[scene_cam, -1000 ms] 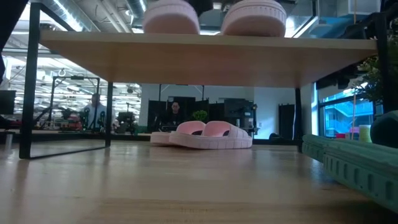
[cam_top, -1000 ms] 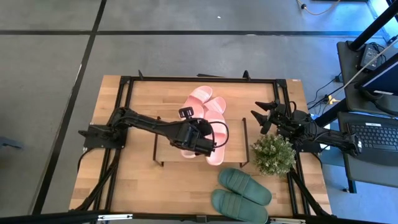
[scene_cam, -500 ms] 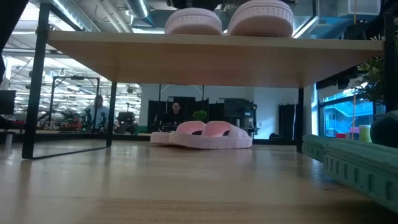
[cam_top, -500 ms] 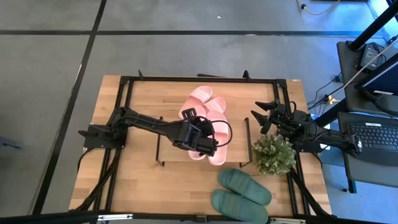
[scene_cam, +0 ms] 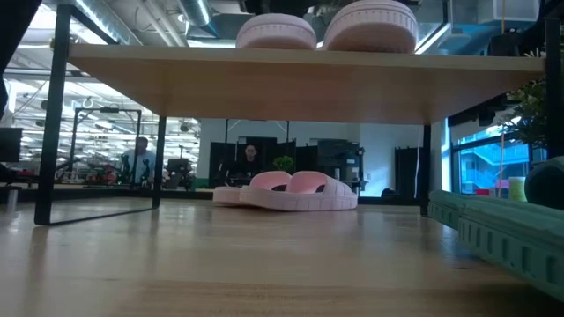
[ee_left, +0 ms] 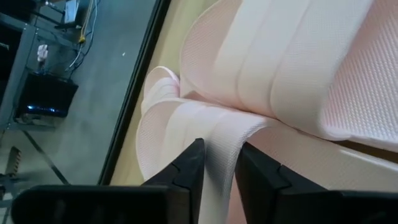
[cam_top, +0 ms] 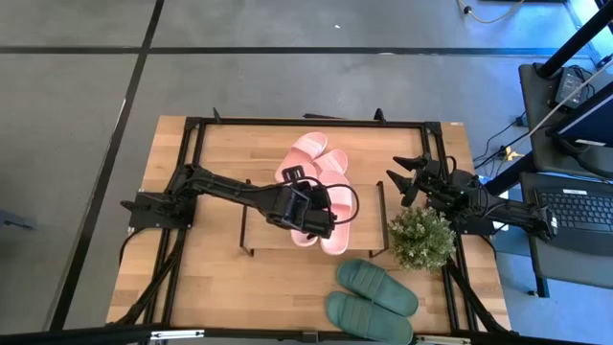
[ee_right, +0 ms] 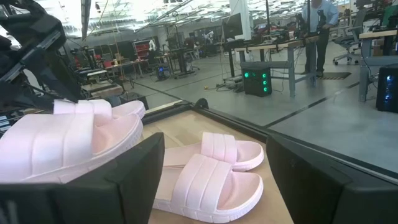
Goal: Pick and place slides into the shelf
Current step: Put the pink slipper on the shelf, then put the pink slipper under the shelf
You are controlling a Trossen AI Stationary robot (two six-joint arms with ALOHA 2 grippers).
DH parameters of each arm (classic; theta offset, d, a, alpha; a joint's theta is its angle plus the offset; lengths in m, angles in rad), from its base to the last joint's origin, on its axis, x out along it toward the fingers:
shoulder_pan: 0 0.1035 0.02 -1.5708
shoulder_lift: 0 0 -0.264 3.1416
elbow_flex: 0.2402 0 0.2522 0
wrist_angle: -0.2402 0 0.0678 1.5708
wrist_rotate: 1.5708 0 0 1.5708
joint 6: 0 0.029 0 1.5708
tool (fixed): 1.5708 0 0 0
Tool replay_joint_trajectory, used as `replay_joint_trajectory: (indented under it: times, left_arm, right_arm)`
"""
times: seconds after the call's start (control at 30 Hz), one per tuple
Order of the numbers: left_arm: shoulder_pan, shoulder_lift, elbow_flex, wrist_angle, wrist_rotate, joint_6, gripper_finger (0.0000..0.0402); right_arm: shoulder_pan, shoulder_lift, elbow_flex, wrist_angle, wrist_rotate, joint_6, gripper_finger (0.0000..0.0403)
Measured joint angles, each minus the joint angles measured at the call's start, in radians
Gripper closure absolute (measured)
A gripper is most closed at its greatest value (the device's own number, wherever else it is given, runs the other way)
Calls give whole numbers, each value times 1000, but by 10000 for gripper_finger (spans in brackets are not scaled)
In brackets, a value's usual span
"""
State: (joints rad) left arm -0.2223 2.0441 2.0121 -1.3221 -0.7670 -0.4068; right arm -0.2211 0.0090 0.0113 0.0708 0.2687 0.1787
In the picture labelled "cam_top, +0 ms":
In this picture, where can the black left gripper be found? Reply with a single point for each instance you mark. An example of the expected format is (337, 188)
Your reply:
(306, 215)

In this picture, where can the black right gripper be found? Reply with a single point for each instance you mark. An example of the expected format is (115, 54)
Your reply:
(440, 187)

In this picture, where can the green slide sandal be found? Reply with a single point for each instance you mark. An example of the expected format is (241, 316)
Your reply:
(383, 292)
(364, 321)

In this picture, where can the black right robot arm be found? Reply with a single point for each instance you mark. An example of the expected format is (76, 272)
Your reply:
(517, 213)

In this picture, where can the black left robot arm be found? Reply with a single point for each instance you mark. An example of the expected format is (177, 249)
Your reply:
(225, 184)

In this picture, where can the artificial green potted plant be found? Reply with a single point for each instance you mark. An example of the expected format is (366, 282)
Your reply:
(421, 237)

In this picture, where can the black diagonal beam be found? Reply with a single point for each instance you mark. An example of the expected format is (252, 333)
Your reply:
(507, 177)

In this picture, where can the dark grey side desk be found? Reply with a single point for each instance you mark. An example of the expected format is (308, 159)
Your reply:
(551, 268)
(534, 96)

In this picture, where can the black laptop keyboard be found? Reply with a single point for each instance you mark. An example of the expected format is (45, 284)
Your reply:
(574, 215)

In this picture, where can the thin white rod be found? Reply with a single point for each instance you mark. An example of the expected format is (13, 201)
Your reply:
(570, 98)

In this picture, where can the black power adapter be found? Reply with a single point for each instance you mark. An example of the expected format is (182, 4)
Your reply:
(570, 86)

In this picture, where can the dark monitor panel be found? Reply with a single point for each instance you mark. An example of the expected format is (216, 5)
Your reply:
(594, 120)

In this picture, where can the black diagonal pole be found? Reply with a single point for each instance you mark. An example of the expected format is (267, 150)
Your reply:
(574, 40)

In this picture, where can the black rig crossbar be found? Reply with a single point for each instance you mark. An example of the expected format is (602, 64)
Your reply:
(72, 335)

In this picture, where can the grey floor object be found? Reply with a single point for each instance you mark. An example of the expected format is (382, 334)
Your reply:
(14, 220)

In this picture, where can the black aluminium table frame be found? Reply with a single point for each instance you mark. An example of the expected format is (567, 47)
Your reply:
(311, 122)

